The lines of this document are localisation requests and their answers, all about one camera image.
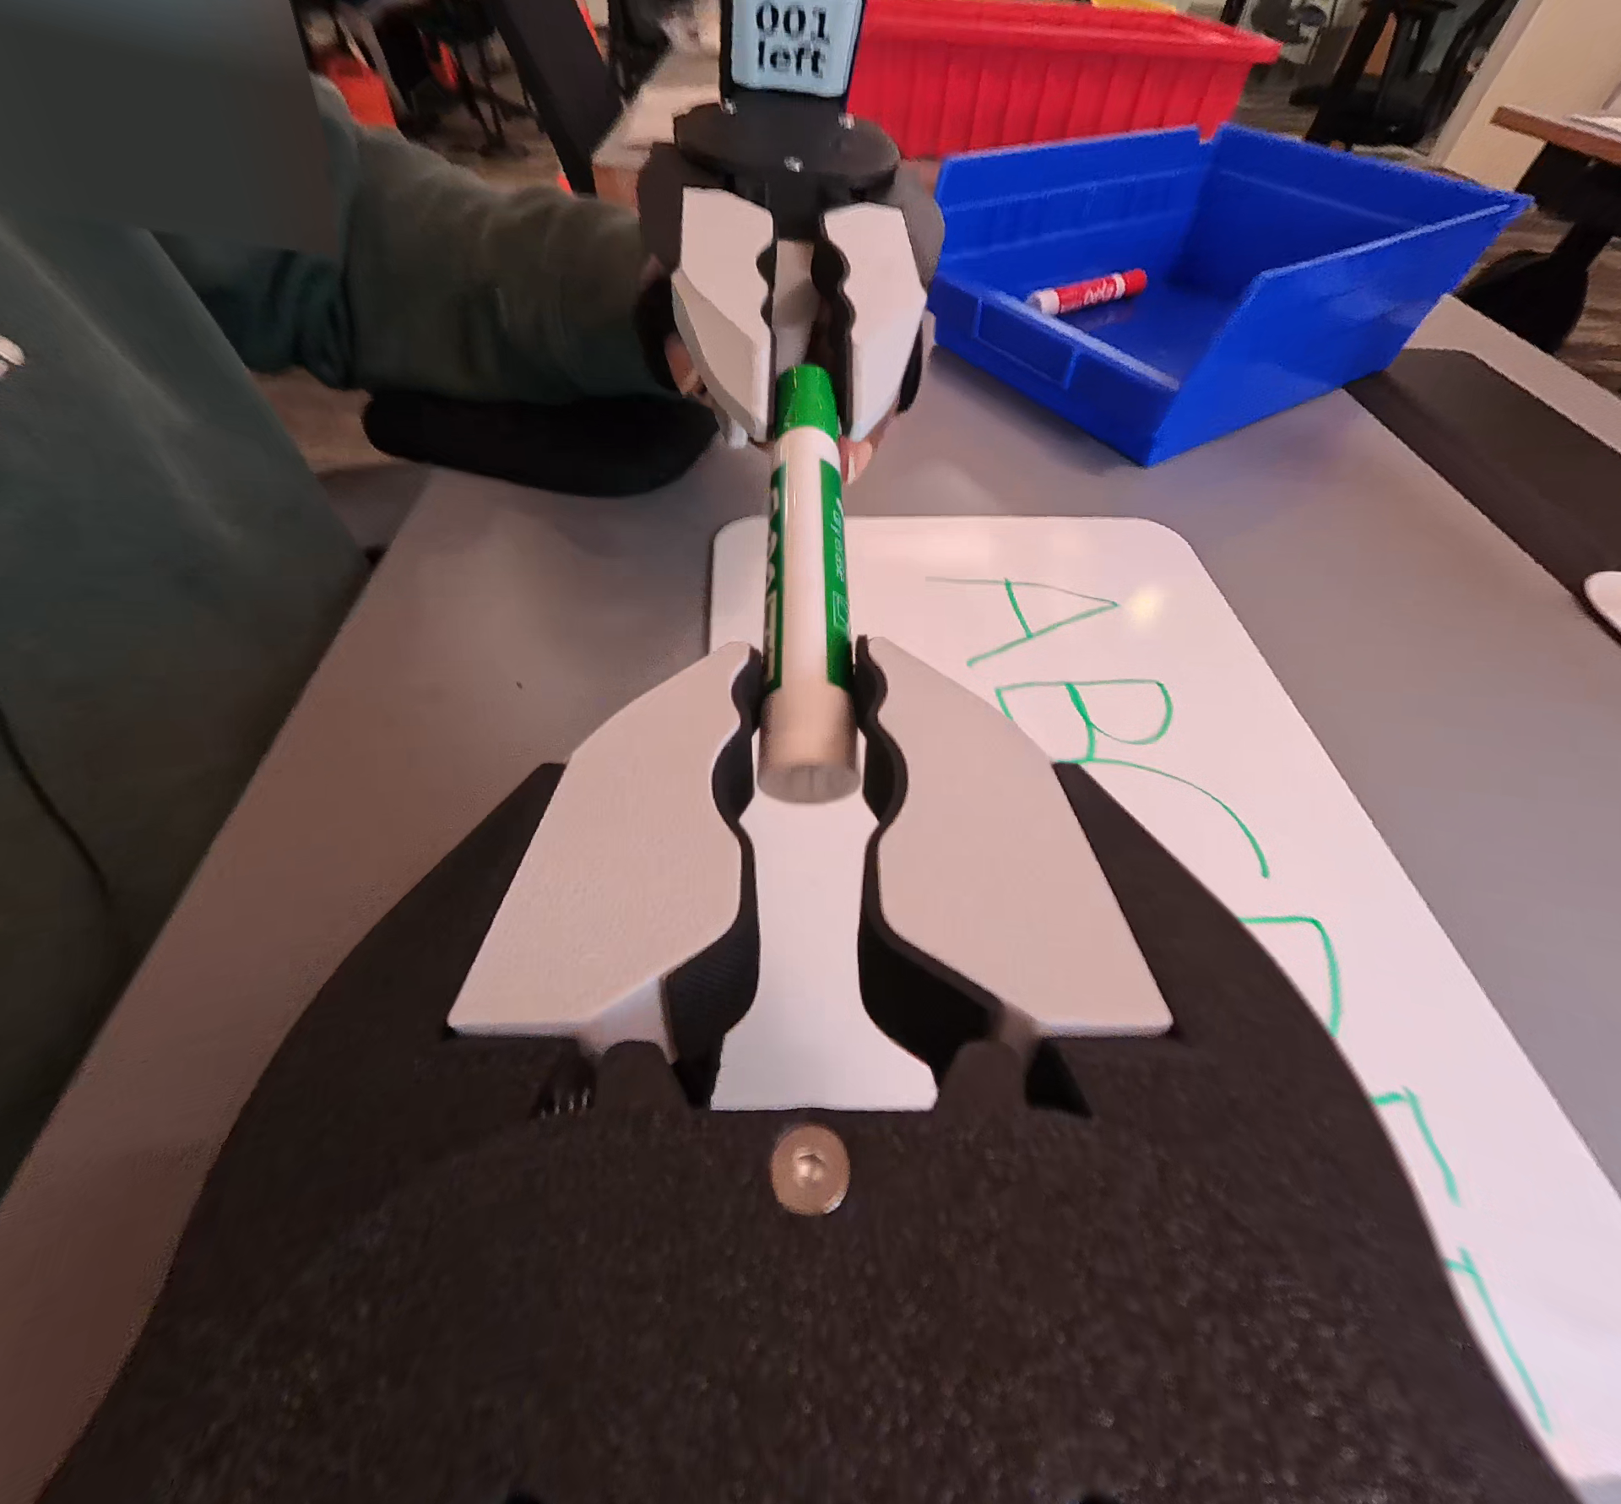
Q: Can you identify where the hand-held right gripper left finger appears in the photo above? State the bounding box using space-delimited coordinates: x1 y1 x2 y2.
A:
447 638 764 1106

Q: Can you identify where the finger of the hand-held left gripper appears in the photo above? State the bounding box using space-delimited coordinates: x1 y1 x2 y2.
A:
823 206 935 444
668 187 779 449

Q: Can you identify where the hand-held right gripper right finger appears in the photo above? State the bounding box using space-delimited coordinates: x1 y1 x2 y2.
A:
854 636 1176 1094

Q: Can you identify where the small white whiteboard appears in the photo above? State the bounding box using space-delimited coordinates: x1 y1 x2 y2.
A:
707 517 1621 1487

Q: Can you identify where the green whiteboard marker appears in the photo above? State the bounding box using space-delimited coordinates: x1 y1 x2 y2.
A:
757 425 876 804

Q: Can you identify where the red whiteboard marker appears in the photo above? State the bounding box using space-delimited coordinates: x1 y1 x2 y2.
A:
1025 269 1150 317

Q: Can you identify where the person's left hand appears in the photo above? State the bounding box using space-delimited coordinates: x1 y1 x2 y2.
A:
658 336 880 491

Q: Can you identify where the black slanted stand leg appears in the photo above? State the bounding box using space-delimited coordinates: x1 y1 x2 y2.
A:
440 0 625 196

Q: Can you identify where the red plastic bin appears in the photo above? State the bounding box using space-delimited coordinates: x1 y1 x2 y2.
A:
845 0 1283 163

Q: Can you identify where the blue plastic bin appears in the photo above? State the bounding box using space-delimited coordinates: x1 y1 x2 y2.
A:
930 123 1534 470

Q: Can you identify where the person's green sweatshirt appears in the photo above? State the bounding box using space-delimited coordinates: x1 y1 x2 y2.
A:
0 215 372 1196

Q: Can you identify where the black desk mat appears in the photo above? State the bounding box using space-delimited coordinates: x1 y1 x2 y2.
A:
1349 349 1621 595

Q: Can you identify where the wooden side desk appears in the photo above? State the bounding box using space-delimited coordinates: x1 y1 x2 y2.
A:
1491 104 1621 174

